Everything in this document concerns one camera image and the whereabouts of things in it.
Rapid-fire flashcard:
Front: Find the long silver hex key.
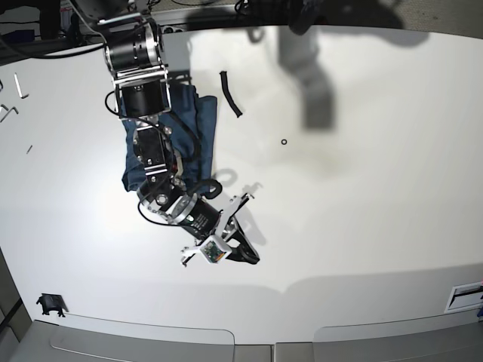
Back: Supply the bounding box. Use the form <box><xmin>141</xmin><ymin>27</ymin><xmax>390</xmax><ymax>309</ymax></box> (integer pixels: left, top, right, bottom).
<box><xmin>14</xmin><ymin>73</ymin><xmax>29</xmax><ymax>100</ymax></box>

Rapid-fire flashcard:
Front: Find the blue box in background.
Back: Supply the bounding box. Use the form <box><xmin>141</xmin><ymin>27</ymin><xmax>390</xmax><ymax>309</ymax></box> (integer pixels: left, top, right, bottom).
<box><xmin>2</xmin><ymin>29</ymin><xmax>35</xmax><ymax>44</ymax></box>

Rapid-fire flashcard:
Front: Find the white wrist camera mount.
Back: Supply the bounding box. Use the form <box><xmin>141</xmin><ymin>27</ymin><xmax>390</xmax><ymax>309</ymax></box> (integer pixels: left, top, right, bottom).
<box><xmin>173</xmin><ymin>193</ymin><xmax>252</xmax><ymax>266</ymax></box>

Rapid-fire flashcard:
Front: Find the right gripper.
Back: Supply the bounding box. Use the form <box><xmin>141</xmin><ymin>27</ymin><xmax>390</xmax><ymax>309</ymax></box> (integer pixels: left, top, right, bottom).
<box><xmin>180</xmin><ymin>199</ymin><xmax>260</xmax><ymax>265</ymax></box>

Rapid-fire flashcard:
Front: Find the black plastic clip part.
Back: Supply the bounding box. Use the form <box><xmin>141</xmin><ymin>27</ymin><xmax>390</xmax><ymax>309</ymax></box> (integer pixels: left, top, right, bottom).
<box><xmin>36</xmin><ymin>293</ymin><xmax>69</xmax><ymax>318</ymax></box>

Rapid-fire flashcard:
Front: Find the silver hex key pair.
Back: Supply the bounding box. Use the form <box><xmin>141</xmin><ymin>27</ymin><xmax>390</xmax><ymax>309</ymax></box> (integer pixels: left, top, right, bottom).
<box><xmin>0</xmin><ymin>104</ymin><xmax>19</xmax><ymax>123</ymax></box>

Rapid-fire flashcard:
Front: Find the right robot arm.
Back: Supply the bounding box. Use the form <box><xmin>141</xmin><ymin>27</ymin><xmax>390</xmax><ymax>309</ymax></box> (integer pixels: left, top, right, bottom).
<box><xmin>72</xmin><ymin>1</ymin><xmax>260</xmax><ymax>265</ymax></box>

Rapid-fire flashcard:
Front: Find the right grey chair back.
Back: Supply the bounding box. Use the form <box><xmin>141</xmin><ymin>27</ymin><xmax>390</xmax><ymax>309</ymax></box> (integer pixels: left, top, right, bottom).
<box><xmin>275</xmin><ymin>313</ymin><xmax>483</xmax><ymax>362</ymax></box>

